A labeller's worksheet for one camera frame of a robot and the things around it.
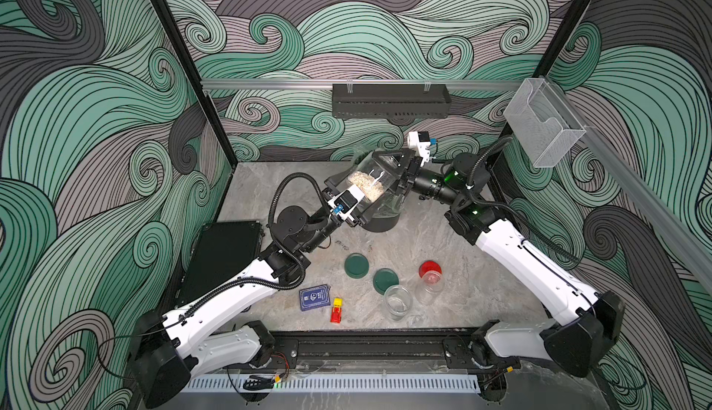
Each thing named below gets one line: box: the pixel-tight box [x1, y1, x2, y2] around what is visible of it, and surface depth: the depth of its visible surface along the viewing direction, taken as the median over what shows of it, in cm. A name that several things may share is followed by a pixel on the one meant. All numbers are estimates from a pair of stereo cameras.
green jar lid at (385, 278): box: [372, 268, 400, 295], surface depth 88 cm
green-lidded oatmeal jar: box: [347, 152, 398, 207], surface depth 58 cm
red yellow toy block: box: [330, 296, 344, 324], surface depth 81 cm
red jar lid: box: [419, 259, 443, 279], surface depth 91 cm
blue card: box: [298, 283, 331, 312], surface depth 83 cm
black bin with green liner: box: [362, 190, 407, 233], surface depth 86 cm
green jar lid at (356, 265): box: [343, 252, 370, 280], surface depth 92 cm
